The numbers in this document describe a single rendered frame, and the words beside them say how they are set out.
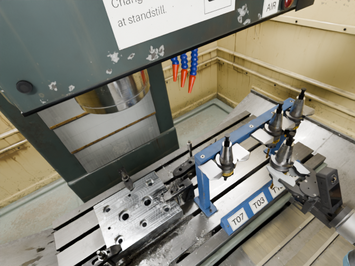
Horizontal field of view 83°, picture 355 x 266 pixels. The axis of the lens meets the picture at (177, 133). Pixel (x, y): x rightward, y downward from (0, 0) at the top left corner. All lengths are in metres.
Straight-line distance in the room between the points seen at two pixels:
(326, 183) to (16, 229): 1.63
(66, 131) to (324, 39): 1.25
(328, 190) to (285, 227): 0.51
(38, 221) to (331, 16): 1.92
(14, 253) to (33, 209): 0.37
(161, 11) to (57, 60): 0.11
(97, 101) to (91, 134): 0.65
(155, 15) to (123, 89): 0.18
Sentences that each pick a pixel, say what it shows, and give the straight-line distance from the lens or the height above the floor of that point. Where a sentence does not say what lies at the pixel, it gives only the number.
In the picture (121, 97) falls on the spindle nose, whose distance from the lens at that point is 0.39.
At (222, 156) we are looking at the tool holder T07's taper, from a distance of 0.61.
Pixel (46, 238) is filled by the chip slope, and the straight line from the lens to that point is 1.42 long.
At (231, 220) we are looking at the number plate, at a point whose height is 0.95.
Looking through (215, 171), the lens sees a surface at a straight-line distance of 0.62.
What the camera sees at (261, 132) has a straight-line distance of 0.74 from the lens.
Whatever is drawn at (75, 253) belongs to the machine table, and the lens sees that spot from 1.00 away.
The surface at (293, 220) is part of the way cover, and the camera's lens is 1.13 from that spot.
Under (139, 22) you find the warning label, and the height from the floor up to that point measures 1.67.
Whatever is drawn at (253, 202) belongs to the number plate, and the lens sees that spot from 0.88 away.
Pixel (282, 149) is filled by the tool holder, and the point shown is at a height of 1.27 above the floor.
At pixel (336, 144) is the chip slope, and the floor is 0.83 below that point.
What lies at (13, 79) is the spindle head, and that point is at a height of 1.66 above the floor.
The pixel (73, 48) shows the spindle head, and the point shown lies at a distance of 0.22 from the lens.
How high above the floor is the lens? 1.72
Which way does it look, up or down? 43 degrees down
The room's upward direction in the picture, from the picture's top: 11 degrees counter-clockwise
